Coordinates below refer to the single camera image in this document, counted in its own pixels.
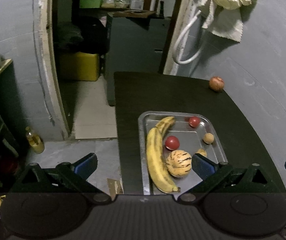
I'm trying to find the white hose loop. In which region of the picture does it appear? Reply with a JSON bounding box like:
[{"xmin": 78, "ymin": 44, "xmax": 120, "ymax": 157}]
[{"xmin": 171, "ymin": 10, "xmax": 206, "ymax": 65}]

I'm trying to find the white hanging cloth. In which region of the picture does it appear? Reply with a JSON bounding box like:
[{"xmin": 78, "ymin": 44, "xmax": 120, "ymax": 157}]
[{"xmin": 195, "ymin": 0, "xmax": 252, "ymax": 42}]

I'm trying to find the red cherry tomato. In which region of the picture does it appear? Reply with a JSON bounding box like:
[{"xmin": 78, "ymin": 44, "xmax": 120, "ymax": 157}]
[
  {"xmin": 188, "ymin": 116, "xmax": 200, "ymax": 128},
  {"xmin": 165, "ymin": 136, "xmax": 180, "ymax": 151}
]

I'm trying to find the oil bottle on floor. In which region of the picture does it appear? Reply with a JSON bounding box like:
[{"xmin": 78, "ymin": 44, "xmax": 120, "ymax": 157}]
[{"xmin": 25, "ymin": 127, "xmax": 45, "ymax": 154}]

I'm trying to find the tan round longan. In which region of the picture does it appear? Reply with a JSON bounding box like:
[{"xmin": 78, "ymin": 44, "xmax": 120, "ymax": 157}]
[
  {"xmin": 196, "ymin": 148, "xmax": 208, "ymax": 157},
  {"xmin": 203, "ymin": 133, "xmax": 215, "ymax": 145}
]

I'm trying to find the striped pepino melon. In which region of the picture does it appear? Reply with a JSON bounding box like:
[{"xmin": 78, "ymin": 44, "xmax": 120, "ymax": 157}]
[{"xmin": 166, "ymin": 150, "xmax": 192, "ymax": 178}]

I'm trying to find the silver metal tray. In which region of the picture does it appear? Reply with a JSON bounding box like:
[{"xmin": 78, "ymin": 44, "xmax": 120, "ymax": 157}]
[{"xmin": 138, "ymin": 111, "xmax": 228, "ymax": 195}]

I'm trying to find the dark spotted banana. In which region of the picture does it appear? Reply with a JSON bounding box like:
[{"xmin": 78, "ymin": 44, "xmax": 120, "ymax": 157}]
[{"xmin": 155, "ymin": 116, "xmax": 176, "ymax": 137}]

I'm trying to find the green box on shelf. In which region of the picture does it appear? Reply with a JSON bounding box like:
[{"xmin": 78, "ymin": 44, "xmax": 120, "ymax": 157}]
[{"xmin": 80, "ymin": 0, "xmax": 103, "ymax": 9}]

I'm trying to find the yellow banana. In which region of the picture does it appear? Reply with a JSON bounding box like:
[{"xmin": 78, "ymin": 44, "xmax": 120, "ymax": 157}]
[{"xmin": 146, "ymin": 127, "xmax": 180, "ymax": 194}]

